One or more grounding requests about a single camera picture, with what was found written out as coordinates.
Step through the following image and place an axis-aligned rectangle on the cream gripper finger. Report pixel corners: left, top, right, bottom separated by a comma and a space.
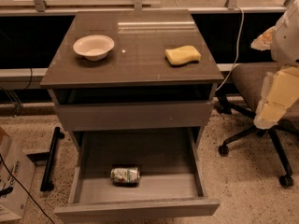
250, 26, 275, 51
253, 66, 299, 130

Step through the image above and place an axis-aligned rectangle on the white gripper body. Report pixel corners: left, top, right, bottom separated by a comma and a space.
271, 0, 299, 65

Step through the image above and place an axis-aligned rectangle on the green 7up can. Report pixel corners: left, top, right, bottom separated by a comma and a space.
110, 167, 140, 184

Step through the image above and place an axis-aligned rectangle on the closed grey top drawer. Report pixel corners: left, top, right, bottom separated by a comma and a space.
55, 102, 213, 132

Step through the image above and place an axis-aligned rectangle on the grey drawer cabinet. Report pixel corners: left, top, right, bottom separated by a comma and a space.
41, 10, 222, 147

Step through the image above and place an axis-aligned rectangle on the open grey middle drawer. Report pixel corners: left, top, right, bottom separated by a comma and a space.
55, 128, 220, 223

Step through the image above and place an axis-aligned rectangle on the grey office chair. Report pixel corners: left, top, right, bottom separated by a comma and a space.
217, 62, 299, 188

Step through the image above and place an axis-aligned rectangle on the yellow sponge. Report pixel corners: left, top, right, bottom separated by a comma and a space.
164, 46, 201, 66

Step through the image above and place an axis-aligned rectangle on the white bowl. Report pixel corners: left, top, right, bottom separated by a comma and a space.
73, 35, 115, 61

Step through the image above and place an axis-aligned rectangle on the metal window railing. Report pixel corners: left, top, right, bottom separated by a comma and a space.
0, 0, 299, 17

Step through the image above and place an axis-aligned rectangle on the black metal stand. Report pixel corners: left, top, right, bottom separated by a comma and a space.
27, 127, 64, 192

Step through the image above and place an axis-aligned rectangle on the white cardboard box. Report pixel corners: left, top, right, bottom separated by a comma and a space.
0, 129, 36, 222

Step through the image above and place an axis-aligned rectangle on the white cable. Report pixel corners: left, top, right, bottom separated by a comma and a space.
215, 6, 245, 92

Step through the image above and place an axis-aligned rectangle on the black cable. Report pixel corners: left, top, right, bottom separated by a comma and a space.
0, 152, 56, 224

